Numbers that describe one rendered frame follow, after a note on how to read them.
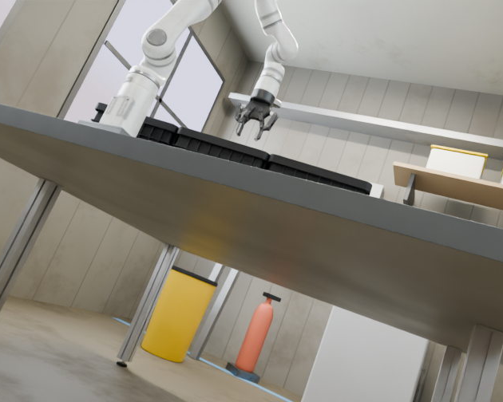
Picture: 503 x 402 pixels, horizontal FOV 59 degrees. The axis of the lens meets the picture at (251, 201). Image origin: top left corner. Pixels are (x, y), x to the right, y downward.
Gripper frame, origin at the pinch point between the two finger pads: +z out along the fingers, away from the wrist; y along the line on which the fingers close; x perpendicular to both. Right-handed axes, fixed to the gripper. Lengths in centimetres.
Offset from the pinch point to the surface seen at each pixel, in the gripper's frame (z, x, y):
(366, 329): 36, 183, 60
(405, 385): 60, 178, 91
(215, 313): 65, 222, -48
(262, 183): 32, -65, 28
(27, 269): 82, 145, -162
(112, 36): -89, 118, -164
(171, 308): 70, 162, -62
